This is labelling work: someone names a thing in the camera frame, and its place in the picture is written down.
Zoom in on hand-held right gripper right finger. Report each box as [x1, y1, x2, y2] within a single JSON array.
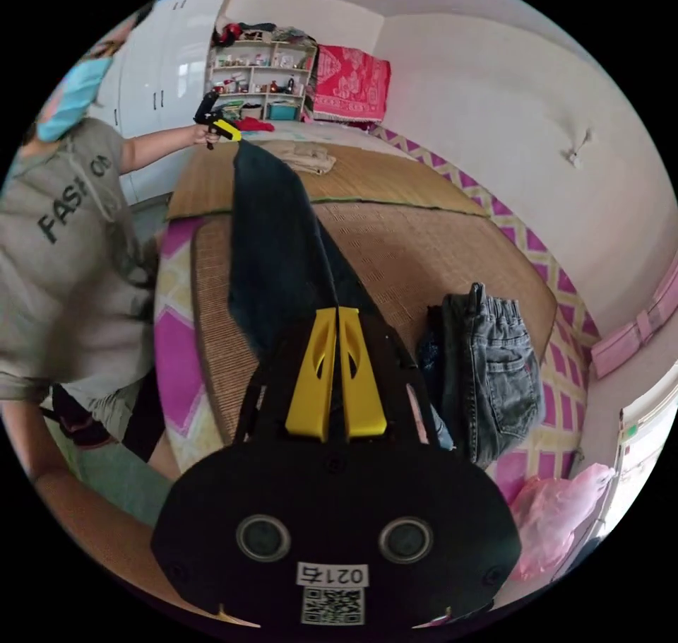
[[338, 307, 387, 440]]

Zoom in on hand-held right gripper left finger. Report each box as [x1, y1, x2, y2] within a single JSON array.
[[285, 307, 338, 440]]

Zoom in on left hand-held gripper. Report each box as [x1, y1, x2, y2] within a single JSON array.
[[193, 110, 244, 152]]

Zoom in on blue jeans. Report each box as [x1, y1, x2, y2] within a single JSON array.
[[227, 140, 426, 374]]

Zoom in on person's left forearm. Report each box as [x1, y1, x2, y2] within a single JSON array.
[[118, 125, 196, 176]]

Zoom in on person's right forearm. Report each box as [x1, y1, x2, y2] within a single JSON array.
[[31, 466, 179, 610]]

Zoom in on wooden shelf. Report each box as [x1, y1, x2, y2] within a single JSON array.
[[204, 21, 320, 123]]

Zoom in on folded beige garment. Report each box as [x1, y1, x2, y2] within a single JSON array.
[[263, 141, 338, 176]]

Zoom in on white cupboard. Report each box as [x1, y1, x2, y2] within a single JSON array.
[[97, 0, 242, 205]]

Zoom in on red patterned blanket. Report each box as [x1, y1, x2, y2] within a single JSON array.
[[311, 44, 393, 123]]

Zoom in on pile of clothes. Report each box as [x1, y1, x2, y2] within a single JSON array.
[[417, 281, 547, 470]]

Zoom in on bed with woven mat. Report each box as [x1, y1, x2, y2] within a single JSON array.
[[152, 122, 604, 501]]

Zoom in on person's body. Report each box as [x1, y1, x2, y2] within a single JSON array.
[[0, 6, 179, 483]]

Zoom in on pink plastic bag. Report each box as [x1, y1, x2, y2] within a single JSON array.
[[509, 461, 617, 584]]

